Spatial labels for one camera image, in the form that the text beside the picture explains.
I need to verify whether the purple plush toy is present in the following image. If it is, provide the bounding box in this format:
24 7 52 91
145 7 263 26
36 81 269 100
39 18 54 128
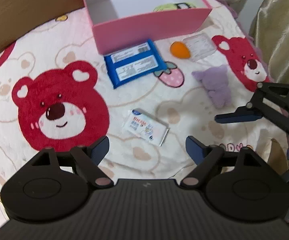
192 64 231 109

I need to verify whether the white tissue pack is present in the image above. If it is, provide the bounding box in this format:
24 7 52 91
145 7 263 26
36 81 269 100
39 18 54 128
123 108 169 146

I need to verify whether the clear plastic floss box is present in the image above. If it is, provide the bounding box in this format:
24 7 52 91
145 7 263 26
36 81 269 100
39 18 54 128
183 33 217 62

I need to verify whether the orange makeup sponge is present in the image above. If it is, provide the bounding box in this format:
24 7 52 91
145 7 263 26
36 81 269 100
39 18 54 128
170 41 191 59

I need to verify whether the blue wet wipes pack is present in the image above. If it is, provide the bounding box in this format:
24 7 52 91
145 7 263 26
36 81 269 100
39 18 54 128
104 39 167 89

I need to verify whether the green yarn ball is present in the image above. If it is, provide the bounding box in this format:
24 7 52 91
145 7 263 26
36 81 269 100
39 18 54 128
153 2 196 12

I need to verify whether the gold satin curtain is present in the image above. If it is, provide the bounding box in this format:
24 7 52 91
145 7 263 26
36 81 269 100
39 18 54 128
251 0 289 84

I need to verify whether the pink cardboard box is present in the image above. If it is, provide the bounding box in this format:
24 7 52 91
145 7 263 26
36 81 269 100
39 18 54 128
83 0 212 55

